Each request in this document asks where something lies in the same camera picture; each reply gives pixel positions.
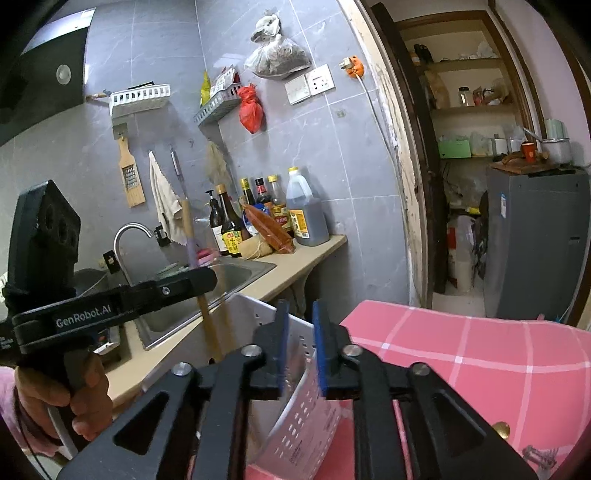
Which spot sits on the wooden grater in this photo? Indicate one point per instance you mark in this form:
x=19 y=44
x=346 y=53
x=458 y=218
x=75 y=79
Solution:
x=131 y=184

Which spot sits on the glass jar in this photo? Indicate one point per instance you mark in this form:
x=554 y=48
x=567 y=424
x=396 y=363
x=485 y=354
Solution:
x=466 y=97

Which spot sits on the person's left forearm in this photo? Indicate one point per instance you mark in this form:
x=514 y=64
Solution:
x=7 y=406

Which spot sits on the gold spoon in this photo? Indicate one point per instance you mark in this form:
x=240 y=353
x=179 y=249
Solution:
x=501 y=430

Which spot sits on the orange cup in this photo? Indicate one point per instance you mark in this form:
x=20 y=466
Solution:
x=528 y=152

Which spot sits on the person's left hand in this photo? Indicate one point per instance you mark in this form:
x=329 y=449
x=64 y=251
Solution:
x=87 y=406

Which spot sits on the yellow packet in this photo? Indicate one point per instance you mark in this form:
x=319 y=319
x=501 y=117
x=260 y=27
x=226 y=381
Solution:
x=205 y=90

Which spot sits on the steel pot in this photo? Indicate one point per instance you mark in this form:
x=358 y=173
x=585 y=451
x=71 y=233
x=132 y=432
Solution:
x=90 y=279

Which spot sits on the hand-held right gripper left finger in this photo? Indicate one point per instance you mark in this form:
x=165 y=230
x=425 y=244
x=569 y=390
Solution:
x=282 y=350

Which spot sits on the wooden door frame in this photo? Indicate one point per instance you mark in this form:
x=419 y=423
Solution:
x=427 y=207

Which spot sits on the clear bag of dried goods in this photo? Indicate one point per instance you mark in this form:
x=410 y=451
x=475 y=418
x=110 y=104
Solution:
x=277 y=57

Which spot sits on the chrome faucet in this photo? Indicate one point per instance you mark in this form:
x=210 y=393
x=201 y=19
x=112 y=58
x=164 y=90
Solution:
x=131 y=226

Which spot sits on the wooden cutting board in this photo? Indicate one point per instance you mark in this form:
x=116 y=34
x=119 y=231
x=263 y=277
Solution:
x=521 y=167

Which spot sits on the grey plastic wall basket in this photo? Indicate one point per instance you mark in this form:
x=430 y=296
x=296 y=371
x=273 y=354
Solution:
x=217 y=108

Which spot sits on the white wall socket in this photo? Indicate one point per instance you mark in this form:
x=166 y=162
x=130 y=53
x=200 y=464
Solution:
x=321 y=79

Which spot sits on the white plastic canister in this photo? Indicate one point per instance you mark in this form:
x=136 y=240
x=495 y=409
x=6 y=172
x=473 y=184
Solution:
x=461 y=258

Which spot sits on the red plastic bag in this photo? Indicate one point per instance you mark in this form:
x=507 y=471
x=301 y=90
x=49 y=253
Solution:
x=250 y=113

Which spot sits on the wooden shelf unit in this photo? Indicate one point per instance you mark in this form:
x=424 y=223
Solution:
x=466 y=62

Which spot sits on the orange plug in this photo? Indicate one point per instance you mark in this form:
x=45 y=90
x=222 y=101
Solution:
x=354 y=68

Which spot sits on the pink checked tablecloth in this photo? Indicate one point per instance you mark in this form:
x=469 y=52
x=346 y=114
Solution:
x=461 y=350

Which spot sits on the beige dish cloth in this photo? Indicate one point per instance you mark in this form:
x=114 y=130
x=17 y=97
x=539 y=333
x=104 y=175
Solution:
x=166 y=198

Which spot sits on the orange-red packet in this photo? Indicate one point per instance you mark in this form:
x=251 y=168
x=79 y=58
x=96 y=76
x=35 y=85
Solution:
x=272 y=230

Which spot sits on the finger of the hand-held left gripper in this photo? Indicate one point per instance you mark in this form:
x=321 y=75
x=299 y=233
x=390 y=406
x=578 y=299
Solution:
x=180 y=286

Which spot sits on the steel kitchen sink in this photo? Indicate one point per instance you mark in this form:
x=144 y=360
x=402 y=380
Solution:
x=231 y=277

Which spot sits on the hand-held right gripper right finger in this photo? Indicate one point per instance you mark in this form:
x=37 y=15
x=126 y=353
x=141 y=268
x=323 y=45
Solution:
x=322 y=350

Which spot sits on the white wall switch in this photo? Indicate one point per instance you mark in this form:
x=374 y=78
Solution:
x=297 y=89

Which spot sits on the dark yellow-capped bottle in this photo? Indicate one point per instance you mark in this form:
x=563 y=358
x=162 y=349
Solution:
x=247 y=191

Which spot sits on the black range hood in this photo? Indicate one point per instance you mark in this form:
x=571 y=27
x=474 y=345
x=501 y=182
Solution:
x=37 y=69

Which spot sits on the metal utensil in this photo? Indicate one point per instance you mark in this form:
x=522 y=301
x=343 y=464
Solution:
x=540 y=456

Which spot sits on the white perforated utensil holder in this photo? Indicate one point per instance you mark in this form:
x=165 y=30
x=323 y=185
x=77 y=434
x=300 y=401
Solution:
x=300 y=429

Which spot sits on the dark red-capped bottle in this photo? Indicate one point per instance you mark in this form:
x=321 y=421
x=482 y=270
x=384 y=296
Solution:
x=262 y=191

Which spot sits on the clear yellow-capped bottle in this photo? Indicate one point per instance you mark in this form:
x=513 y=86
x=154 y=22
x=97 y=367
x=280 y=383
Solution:
x=277 y=198

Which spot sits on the beige wrapped bundle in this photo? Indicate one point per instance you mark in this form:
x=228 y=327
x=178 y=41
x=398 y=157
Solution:
x=254 y=248

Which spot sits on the enamel pot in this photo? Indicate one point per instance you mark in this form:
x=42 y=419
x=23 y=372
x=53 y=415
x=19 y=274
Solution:
x=556 y=151

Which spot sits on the green box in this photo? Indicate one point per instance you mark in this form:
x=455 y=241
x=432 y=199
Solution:
x=455 y=148

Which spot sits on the pink soap dish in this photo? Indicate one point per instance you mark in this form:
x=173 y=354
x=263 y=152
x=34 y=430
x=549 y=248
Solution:
x=207 y=256

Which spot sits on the tall yellow-capped sauce bottle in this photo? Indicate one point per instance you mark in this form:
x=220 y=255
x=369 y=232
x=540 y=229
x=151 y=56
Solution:
x=231 y=230

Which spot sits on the hanging loofah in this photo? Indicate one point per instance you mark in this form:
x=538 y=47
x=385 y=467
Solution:
x=219 y=164

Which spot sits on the white knotted plastic bag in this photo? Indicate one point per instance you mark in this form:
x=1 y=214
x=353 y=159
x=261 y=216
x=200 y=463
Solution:
x=268 y=27

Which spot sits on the white plastic wall basket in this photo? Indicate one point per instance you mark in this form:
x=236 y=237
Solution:
x=138 y=99

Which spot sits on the blue and white bag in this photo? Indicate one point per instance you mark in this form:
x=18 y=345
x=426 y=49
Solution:
x=249 y=227

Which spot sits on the red and white packet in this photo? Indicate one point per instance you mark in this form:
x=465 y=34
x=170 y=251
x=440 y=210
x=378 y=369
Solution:
x=226 y=81

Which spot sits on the large oil jug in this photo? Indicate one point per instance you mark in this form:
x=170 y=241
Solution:
x=309 y=212

